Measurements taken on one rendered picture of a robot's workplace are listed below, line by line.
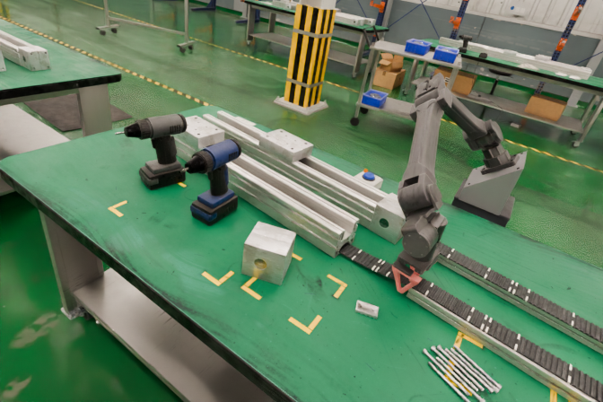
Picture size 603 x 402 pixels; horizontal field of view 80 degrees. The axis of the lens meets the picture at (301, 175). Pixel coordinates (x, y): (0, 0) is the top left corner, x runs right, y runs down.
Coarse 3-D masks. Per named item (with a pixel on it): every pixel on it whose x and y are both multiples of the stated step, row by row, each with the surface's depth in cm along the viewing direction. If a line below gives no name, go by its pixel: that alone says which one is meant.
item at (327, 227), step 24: (240, 168) 113; (264, 168) 115; (240, 192) 113; (264, 192) 106; (288, 192) 110; (288, 216) 102; (312, 216) 97; (336, 216) 101; (312, 240) 99; (336, 240) 93
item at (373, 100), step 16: (384, 48) 360; (400, 48) 377; (416, 48) 360; (448, 48) 369; (368, 64) 372; (448, 64) 344; (368, 96) 387; (384, 96) 395; (384, 112) 386; (400, 112) 387
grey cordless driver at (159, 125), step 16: (128, 128) 99; (144, 128) 100; (160, 128) 103; (176, 128) 106; (160, 144) 107; (160, 160) 110; (176, 160) 114; (144, 176) 109; (160, 176) 109; (176, 176) 113
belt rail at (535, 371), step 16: (432, 304) 85; (448, 320) 83; (464, 320) 81; (480, 336) 80; (496, 352) 78; (512, 352) 76; (528, 368) 75; (544, 384) 73; (560, 384) 71; (576, 400) 70; (592, 400) 69
